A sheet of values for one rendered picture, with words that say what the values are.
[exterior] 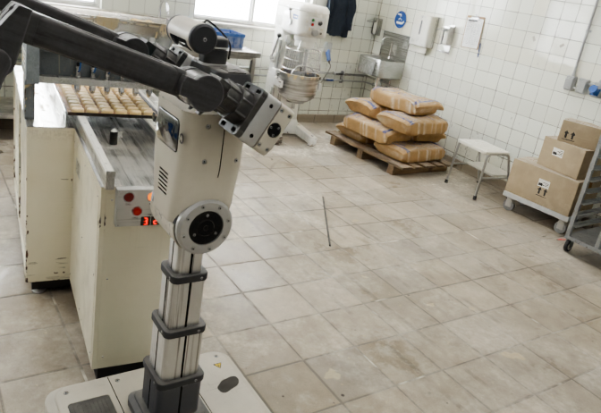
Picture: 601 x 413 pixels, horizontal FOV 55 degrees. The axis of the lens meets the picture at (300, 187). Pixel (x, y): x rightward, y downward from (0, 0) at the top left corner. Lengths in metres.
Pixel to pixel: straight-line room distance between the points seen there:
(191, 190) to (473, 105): 5.00
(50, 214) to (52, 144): 0.33
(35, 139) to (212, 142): 1.38
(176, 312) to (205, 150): 0.51
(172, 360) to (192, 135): 0.70
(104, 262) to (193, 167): 0.84
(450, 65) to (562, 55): 1.28
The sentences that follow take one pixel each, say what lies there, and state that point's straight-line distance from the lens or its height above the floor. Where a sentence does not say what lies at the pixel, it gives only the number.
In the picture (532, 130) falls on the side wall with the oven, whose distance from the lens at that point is 5.82.
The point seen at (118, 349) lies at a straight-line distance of 2.41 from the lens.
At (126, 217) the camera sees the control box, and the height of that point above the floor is 0.74.
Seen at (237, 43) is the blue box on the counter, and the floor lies 0.93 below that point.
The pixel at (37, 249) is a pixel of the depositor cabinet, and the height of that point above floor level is 0.25.
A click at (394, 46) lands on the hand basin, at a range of 7.10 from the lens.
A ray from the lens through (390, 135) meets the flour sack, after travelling 5.66.
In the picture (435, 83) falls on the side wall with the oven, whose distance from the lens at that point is 6.61.
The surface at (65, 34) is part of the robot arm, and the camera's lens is 1.13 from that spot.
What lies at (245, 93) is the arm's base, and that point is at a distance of 1.28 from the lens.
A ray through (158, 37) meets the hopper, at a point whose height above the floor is 1.26.
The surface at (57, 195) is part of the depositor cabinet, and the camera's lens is 2.80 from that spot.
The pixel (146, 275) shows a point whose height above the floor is 0.48.
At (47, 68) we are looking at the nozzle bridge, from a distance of 2.72.
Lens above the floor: 1.60
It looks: 20 degrees down
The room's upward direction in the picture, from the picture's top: 10 degrees clockwise
